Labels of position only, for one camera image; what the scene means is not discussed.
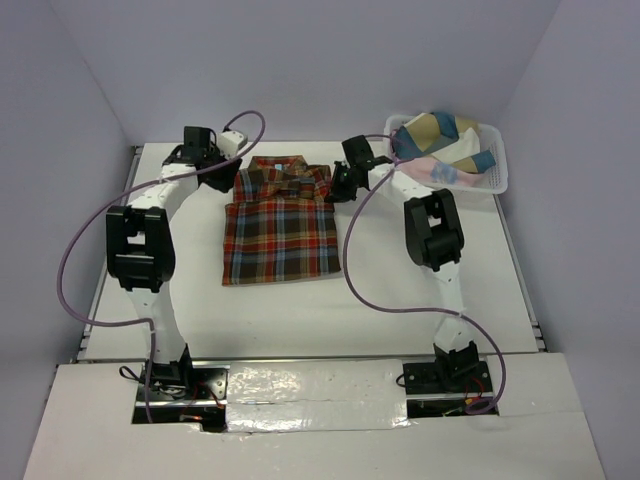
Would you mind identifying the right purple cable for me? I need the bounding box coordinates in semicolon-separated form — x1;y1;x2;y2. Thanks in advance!
342;130;509;415

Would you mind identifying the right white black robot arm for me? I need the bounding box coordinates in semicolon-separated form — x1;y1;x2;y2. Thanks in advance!
326;135;496;395

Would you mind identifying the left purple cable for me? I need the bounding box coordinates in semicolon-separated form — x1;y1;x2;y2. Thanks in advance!
55;110;267;424

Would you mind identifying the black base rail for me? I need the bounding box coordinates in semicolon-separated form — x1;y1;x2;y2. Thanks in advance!
132;359;504;433

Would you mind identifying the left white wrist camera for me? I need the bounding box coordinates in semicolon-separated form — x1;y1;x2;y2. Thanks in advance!
216;130;248;160

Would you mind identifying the red brown plaid shirt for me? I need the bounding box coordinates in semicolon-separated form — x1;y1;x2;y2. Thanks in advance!
222;155;341;286

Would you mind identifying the blue beige checked cloth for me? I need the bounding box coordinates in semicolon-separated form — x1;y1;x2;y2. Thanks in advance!
390;112;497;175

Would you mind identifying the silver foil cover plate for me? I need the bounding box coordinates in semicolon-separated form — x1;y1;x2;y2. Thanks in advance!
226;359;410;433

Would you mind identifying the purple cable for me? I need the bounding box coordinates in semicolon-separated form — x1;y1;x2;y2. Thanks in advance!
55;110;267;424
342;130;509;415

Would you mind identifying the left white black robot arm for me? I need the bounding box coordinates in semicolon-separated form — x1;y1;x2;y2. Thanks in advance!
106;126;247;399

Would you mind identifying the white plastic basket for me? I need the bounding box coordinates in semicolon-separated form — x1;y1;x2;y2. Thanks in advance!
383;114;508;195

